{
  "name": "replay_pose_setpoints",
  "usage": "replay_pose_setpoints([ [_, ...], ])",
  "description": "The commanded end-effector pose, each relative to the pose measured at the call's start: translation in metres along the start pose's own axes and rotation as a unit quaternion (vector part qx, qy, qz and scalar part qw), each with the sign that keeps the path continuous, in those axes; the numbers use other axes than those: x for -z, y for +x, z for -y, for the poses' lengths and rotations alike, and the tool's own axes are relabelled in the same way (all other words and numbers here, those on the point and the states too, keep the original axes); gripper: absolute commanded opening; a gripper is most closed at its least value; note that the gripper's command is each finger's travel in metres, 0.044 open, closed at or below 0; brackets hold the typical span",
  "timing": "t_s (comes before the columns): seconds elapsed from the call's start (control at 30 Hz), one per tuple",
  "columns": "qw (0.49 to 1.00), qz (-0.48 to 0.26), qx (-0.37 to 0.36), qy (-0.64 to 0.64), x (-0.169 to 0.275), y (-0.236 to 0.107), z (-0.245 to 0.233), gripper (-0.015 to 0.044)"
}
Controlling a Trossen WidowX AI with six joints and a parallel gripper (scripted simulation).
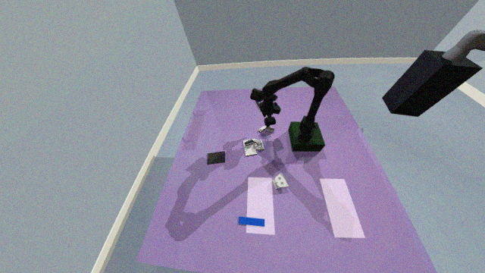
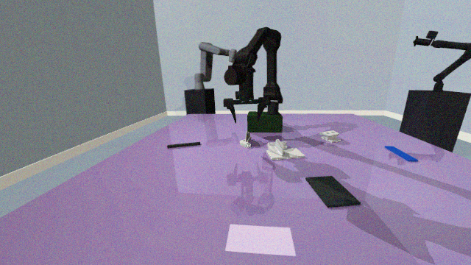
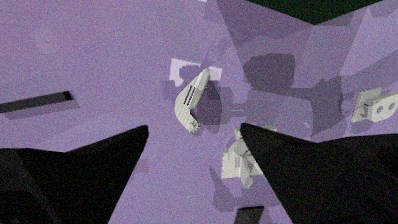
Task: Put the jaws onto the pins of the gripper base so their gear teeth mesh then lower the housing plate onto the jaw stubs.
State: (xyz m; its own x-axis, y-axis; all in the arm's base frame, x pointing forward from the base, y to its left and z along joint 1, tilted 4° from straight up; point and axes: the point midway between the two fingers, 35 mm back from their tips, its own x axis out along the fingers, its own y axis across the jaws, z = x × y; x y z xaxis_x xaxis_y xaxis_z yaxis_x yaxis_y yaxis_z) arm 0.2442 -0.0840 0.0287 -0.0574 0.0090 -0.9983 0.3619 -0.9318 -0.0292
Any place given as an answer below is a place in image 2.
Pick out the blue rectangular bar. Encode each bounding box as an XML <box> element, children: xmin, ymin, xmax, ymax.
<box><xmin>385</xmin><ymin>146</ymin><xmax>418</xmax><ymax>162</ymax></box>

